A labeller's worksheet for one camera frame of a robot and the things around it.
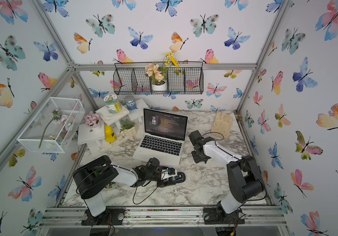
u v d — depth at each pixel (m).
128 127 0.96
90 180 0.48
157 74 0.81
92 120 0.81
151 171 0.73
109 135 0.94
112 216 0.74
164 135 1.04
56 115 0.74
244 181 0.45
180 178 0.84
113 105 0.85
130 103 0.96
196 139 0.72
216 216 0.72
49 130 0.68
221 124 1.11
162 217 0.76
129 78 0.99
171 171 0.75
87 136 0.94
